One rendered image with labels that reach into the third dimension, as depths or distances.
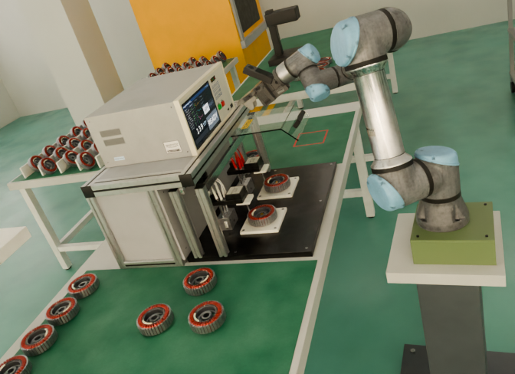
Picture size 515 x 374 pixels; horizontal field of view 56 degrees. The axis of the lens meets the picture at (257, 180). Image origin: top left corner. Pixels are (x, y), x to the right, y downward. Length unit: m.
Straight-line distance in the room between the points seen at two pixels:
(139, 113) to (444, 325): 1.22
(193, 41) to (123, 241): 3.88
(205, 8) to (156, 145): 3.75
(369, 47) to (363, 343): 1.45
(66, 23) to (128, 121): 3.92
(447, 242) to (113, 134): 1.16
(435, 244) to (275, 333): 0.52
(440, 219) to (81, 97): 4.84
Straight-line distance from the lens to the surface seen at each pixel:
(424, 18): 6.94
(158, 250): 1.84
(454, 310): 1.69
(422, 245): 1.50
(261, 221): 1.79
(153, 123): 1.71
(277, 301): 1.51
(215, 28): 5.40
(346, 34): 1.31
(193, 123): 1.70
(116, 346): 1.62
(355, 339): 2.39
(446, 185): 1.46
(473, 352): 1.81
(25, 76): 9.46
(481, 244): 1.48
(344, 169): 2.13
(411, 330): 2.39
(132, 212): 1.78
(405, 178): 1.38
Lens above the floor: 1.71
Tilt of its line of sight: 26 degrees down
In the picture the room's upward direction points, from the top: 17 degrees counter-clockwise
